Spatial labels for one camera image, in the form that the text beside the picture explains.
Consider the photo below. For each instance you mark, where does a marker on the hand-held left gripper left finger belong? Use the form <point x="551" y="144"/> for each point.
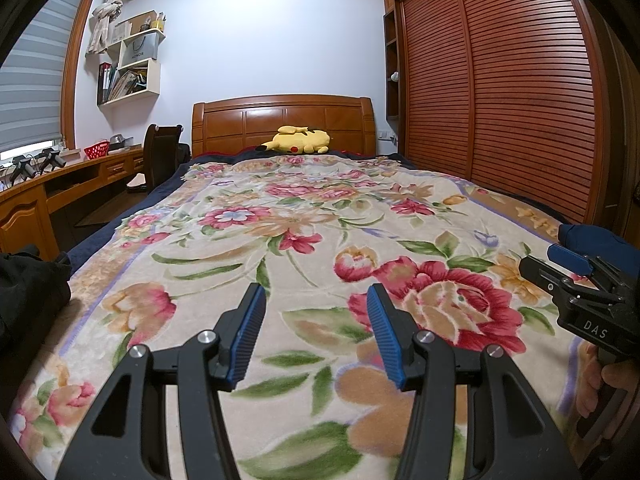
<point x="247" y="335"/>

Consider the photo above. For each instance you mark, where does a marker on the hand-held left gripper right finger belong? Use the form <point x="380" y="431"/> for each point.
<point x="387" y="335"/>

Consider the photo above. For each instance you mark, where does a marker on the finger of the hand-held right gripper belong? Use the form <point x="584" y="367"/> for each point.
<point x="542" y="275"/>
<point x="570" y="260"/>

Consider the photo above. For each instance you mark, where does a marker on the person's right hand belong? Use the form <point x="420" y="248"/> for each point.
<point x="622" y="377"/>

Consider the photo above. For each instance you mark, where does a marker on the blue pillow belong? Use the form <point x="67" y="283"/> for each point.
<point x="600" y="240"/>

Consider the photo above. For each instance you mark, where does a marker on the floral blanket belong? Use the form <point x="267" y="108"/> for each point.
<point x="300" y="220"/>

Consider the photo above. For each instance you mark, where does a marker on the wooden louvered wardrobe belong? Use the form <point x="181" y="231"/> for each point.
<point x="500" y="85"/>

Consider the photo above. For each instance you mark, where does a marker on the dark office chair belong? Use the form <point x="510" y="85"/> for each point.
<point x="160" y="155"/>

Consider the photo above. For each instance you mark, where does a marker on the yellow plush toy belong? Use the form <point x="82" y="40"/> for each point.
<point x="300" y="140"/>

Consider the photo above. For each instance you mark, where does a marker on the wooden headboard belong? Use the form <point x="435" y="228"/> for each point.
<point x="240" y="125"/>

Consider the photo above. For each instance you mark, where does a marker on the dark grey cloth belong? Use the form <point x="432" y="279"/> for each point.
<point x="30" y="290"/>

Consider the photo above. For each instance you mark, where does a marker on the metal bowl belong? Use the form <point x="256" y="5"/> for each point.
<point x="119" y="142"/>

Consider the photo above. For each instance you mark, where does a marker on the red basket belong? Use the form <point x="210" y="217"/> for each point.
<point x="96" y="150"/>

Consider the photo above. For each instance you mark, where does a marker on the wooden desk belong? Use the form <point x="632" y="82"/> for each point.
<point x="25" y="220"/>

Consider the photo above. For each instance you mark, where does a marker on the black tripod device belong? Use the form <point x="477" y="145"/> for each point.
<point x="22" y="166"/>
<point x="50" y="156"/>

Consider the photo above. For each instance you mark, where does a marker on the row of books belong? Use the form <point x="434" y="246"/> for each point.
<point x="122" y="85"/>

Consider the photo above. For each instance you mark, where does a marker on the white paper bag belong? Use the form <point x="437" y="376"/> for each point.
<point x="140" y="50"/>

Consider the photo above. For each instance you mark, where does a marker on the yellow pen holder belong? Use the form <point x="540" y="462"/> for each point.
<point x="158" y="24"/>

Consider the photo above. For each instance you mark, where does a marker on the cardboard box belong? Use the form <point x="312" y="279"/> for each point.
<point x="127" y="25"/>

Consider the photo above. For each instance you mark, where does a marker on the grey window blind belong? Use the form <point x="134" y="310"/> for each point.
<point x="35" y="75"/>

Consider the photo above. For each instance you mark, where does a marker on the tied beige curtain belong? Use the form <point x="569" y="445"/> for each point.
<point x="107" y="15"/>

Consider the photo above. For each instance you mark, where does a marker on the wall socket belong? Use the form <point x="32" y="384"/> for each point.
<point x="388" y="134"/>

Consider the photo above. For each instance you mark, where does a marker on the white wall shelf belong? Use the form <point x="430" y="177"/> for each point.
<point x="152" y="77"/>

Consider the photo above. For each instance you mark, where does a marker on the wooden window frame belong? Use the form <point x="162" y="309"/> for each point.
<point x="75" y="60"/>

